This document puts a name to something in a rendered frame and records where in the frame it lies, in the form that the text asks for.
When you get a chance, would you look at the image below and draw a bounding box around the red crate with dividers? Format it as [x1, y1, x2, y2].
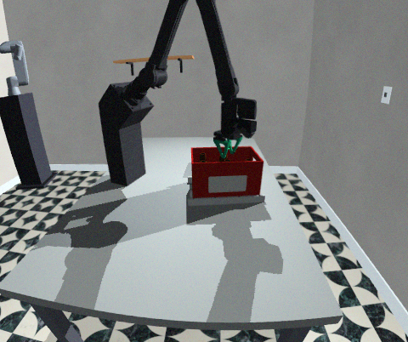
[191, 146, 264, 198]

